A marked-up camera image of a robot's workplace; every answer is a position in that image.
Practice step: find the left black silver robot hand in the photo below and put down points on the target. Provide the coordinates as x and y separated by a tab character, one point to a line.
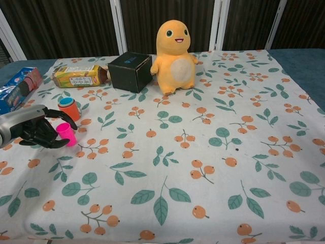
23	122

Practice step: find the pink plastic cup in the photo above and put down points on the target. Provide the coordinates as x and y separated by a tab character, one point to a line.
68	133

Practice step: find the light blue plastic cup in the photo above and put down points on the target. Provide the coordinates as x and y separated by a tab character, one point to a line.
66	101

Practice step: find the blue cookie box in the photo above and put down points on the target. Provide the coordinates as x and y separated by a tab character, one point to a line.
17	86

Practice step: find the orange plastic cup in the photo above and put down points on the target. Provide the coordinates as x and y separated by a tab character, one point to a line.
72	113

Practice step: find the yellow label drink bottle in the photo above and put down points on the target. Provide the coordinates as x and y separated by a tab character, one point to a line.
76	76

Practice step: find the dark folding screen panel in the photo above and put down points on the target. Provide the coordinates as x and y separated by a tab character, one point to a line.
165	15
248	23
302	23
63	25

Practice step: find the black cardboard box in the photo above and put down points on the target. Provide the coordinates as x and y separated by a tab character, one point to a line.
127	73

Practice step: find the yellow plush toy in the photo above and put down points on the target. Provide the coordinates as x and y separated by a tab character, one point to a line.
175	58

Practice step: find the floral print tablecloth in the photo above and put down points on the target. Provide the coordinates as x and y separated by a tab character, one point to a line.
190	152

